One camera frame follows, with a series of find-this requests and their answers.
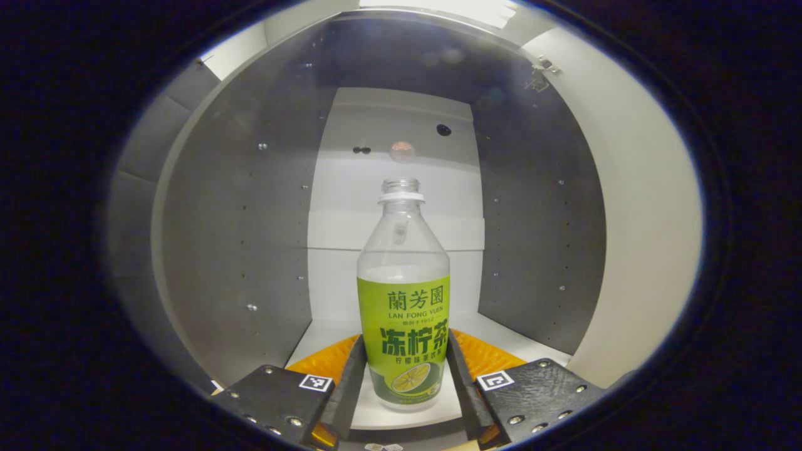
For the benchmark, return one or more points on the white cabinet door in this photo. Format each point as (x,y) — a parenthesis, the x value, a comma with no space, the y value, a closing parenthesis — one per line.
(645,219)

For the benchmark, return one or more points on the metal cabinet hinge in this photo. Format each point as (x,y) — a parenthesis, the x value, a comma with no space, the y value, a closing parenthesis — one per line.
(540,72)

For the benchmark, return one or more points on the large ceiling light panel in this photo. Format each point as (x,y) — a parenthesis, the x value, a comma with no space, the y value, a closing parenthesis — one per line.
(451,9)

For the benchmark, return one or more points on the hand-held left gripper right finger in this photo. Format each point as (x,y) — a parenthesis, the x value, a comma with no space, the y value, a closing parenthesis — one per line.
(532,394)

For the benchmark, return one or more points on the grey cabinet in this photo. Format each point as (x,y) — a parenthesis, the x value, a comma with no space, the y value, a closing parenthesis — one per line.
(250,219)

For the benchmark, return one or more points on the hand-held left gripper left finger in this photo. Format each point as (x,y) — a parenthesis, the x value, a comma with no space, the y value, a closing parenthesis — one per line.
(279,401)

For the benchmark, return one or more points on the green label plastic bottle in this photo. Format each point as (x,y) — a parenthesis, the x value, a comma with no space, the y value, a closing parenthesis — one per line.
(404,319)

